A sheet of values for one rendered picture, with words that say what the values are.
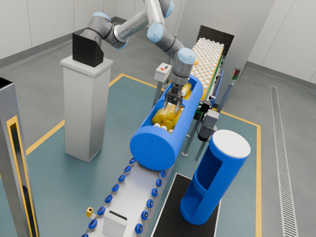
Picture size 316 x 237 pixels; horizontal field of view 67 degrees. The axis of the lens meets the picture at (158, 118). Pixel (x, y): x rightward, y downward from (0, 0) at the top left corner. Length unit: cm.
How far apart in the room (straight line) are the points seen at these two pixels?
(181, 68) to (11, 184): 85
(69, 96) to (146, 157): 113
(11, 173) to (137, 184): 75
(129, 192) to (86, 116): 112
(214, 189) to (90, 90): 128
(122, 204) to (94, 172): 134
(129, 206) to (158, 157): 31
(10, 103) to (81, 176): 195
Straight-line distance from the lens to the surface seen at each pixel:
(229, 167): 176
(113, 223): 115
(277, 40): 630
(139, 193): 140
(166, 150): 134
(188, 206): 240
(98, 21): 214
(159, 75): 227
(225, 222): 267
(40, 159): 280
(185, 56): 119
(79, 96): 224
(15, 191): 97
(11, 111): 75
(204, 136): 245
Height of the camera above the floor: 207
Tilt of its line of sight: 36 degrees down
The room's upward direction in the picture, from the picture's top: 15 degrees clockwise
